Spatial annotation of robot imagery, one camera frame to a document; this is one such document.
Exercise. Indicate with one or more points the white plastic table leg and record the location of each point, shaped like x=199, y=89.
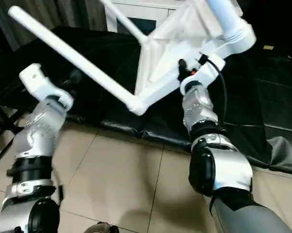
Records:
x=75, y=58
x=129, y=21
x=226, y=17

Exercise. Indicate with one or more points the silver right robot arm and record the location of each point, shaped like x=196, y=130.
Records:
x=221, y=167

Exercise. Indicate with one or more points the black mat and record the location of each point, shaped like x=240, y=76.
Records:
x=112, y=60

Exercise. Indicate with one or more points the white low cabinet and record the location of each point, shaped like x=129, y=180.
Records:
x=141, y=14

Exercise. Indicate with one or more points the grey curtain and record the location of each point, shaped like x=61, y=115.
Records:
x=51, y=14

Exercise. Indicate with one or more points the small yellow tag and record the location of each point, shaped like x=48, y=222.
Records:
x=268, y=47

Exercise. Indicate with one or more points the black left robot foot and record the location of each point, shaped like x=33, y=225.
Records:
x=101, y=228

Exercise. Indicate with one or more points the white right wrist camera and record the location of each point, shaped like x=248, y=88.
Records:
x=209, y=68

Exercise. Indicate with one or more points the black metal table frame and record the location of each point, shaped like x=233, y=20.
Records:
x=7, y=120

